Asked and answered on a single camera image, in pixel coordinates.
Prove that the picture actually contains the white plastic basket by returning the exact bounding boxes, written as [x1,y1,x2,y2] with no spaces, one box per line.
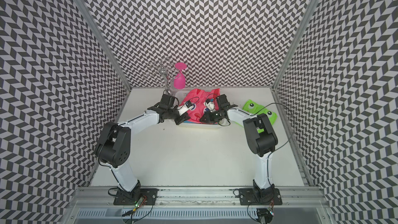
[172,89,223,129]

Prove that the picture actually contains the pink bunny raincoat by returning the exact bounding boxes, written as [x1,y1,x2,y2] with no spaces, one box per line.
[178,88,221,123]

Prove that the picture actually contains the green frog raincoat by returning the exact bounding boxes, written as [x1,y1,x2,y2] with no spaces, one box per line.
[243,100,277,125]

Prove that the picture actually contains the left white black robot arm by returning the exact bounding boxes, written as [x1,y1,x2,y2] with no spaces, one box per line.
[94,94,193,196]

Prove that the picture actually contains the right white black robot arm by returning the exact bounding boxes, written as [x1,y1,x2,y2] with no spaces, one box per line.
[200,94,278,203]

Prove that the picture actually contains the pink silicone wine glass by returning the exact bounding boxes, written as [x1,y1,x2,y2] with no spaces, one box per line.
[174,62,187,90]

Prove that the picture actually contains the chrome glass holder stand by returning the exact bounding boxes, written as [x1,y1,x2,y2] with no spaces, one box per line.
[146,60,176,95]

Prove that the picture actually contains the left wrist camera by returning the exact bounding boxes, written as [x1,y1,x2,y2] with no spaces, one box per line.
[177,101,194,116]

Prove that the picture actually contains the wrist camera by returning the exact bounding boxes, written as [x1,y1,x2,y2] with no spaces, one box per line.
[177,101,194,116]
[205,99,215,112]

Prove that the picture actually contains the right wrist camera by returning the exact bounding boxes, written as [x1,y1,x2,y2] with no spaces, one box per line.
[205,99,215,112]

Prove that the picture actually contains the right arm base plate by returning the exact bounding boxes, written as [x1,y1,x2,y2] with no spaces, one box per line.
[236,188,283,206]

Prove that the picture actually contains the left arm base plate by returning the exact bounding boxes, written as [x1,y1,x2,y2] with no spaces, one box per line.
[113,188,159,206]

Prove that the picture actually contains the aluminium front rail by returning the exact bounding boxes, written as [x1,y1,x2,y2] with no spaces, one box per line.
[68,186,329,208]

